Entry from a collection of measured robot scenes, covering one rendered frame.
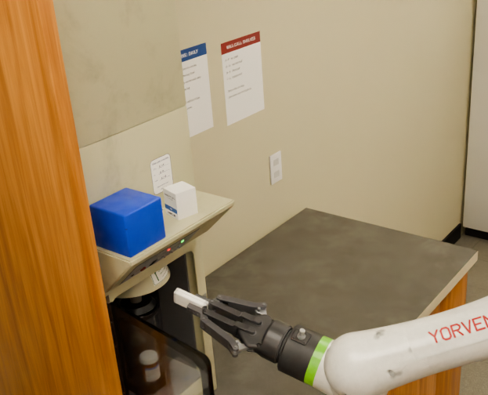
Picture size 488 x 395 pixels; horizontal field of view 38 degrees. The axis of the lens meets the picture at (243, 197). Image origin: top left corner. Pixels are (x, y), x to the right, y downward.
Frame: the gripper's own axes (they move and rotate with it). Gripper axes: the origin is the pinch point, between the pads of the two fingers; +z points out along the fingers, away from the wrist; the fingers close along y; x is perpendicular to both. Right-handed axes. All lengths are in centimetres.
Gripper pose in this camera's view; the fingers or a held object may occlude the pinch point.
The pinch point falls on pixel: (190, 302)
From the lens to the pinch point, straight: 138.1
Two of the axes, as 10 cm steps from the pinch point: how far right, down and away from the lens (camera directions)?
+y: -4.6, 5.6, -6.8
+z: -8.8, -3.5, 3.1
